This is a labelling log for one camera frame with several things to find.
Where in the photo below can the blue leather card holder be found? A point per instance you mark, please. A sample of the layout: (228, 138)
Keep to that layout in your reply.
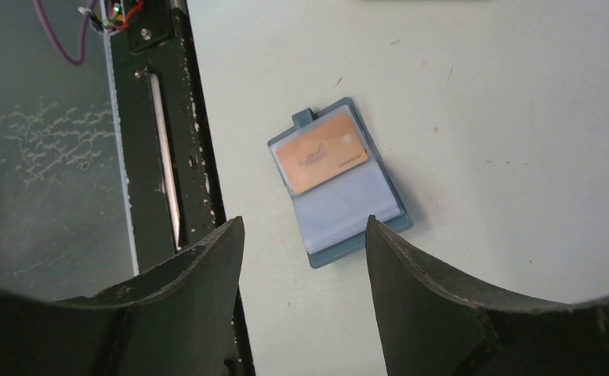
(332, 217)

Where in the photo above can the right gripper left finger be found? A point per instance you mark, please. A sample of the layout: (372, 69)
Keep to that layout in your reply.
(172, 319)

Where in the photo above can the beige oval card tray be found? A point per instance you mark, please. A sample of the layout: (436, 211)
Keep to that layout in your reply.
(434, 1)

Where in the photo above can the white strip on rail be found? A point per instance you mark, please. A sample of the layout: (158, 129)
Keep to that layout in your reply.
(166, 160)

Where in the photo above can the left controller board with wires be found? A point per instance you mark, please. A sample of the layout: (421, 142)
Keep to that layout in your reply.
(112, 15)

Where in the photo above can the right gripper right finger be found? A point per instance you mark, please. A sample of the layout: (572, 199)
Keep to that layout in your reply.
(435, 319)

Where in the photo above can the orange credit card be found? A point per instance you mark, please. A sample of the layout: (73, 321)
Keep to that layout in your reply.
(327, 149)

